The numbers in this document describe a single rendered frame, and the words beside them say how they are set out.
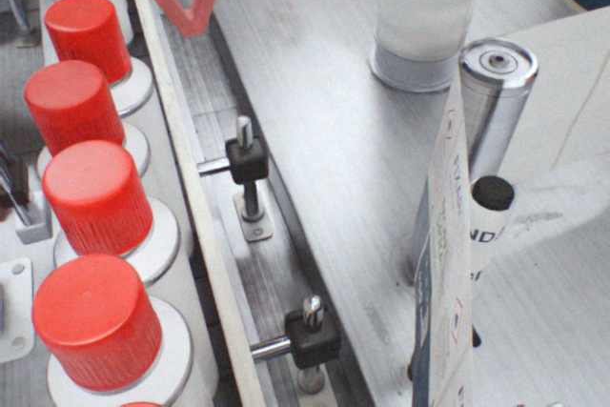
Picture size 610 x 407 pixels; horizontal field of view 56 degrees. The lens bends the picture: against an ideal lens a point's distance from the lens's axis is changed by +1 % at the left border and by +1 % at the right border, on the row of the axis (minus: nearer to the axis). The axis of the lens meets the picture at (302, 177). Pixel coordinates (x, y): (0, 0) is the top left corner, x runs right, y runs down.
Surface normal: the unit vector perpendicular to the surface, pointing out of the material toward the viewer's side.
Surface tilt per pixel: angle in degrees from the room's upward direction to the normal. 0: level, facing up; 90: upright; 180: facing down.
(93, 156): 2
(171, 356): 42
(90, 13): 3
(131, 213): 90
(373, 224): 0
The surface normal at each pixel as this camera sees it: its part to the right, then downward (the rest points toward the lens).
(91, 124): 0.70, 0.54
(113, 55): 0.87, 0.38
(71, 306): 0.04, -0.67
